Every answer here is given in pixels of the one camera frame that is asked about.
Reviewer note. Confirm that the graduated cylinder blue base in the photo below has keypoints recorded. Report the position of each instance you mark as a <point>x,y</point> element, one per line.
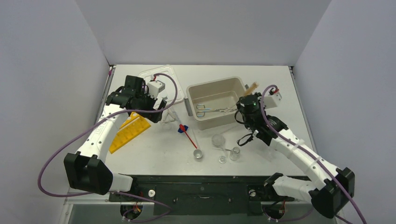
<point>181,123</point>

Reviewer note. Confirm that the beige plastic bin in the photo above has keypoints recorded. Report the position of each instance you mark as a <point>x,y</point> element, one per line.
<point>221,93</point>

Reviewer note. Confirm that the white bin lid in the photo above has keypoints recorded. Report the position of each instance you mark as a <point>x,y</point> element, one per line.
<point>169,92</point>

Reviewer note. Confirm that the small glass beaker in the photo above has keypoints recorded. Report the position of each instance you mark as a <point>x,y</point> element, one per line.
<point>198,154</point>

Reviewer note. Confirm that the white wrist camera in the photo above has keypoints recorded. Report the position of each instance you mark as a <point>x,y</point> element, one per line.
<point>155,87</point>
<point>273,99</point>

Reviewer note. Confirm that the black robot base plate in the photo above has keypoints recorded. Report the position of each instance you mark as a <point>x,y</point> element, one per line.
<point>201,195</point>

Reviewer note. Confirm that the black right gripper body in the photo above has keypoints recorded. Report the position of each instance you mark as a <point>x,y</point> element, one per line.
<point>242,109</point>

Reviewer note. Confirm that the brown test tube brush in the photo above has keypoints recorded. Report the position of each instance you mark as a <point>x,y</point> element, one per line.
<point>250,90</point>

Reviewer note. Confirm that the white evaporating dish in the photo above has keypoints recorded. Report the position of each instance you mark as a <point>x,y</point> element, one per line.
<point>218,140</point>

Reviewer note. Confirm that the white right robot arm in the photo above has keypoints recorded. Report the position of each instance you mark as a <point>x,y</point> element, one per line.
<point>303,157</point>

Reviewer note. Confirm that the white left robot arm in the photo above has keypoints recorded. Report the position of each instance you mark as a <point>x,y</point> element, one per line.
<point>86,169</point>

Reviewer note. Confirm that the yellow test tube rack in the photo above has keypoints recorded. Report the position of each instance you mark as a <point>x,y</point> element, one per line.
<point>130,129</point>

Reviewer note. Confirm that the small glass dish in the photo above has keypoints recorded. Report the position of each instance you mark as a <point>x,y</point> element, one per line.
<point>222,159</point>

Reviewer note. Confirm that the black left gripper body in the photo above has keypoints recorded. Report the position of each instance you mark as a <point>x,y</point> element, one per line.
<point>145,101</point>

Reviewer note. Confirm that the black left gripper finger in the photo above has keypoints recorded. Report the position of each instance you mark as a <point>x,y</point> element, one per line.
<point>162,105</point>
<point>155,116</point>

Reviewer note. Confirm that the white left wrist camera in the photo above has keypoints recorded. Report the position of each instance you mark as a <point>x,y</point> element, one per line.
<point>155,87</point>

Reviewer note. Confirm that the clear glass stirring rod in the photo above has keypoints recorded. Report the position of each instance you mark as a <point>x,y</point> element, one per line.
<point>194,137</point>

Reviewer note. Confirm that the aluminium rail frame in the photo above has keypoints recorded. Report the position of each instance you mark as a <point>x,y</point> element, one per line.
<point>94,208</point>

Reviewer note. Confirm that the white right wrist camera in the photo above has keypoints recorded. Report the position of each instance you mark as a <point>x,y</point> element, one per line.
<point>273,99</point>

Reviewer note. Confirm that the small glass flask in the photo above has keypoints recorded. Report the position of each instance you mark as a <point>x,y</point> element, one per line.
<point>234,154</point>

